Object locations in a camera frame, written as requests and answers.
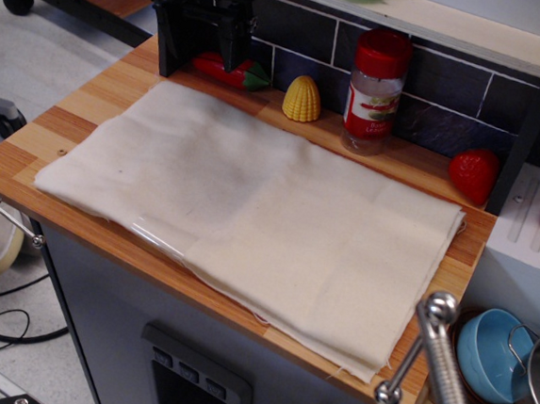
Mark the yellow toy corn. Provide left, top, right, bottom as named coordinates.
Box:
left=282, top=75, right=321, bottom=123

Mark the cream folded cloth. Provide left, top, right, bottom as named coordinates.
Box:
left=34, top=81, right=465, bottom=382

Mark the red toy strawberry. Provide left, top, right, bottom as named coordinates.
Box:
left=448, top=149, right=500, bottom=205

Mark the grey oven control panel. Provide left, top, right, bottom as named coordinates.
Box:
left=141, top=323, right=253, bottom=404

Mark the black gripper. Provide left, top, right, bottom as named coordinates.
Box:
left=153, top=0, right=256, bottom=77

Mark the red-lidded spice jar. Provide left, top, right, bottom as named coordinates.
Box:
left=341, top=28, right=413, bottom=155

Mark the wooden shelf board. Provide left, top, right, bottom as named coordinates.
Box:
left=310, top=0, right=540, bottom=78

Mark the red toy chili pepper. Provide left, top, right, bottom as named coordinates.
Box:
left=191, top=51, right=271, bottom=91

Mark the blue bowl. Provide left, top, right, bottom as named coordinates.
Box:
left=456, top=309, right=537, bottom=404

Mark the white toy sink drainer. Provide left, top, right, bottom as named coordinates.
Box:
left=486, top=163, right=540, bottom=270

